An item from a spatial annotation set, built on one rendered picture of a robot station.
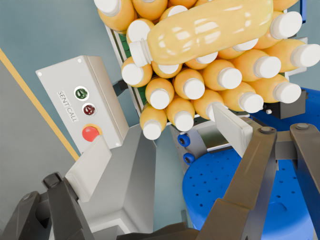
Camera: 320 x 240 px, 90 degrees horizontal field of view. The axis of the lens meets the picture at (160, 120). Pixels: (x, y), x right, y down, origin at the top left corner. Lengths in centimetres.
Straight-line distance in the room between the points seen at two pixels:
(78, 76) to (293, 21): 39
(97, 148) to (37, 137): 183
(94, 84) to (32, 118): 161
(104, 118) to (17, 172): 207
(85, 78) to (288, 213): 46
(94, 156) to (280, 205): 37
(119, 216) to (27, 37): 151
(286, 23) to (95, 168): 37
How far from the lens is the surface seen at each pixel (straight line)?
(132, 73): 32
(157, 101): 32
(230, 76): 34
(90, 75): 35
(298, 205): 43
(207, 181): 47
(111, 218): 73
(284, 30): 38
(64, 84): 37
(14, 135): 214
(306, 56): 41
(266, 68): 37
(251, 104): 38
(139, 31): 32
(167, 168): 179
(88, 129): 37
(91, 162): 17
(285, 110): 55
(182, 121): 34
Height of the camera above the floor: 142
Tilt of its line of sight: 69 degrees down
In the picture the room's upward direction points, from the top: 180 degrees clockwise
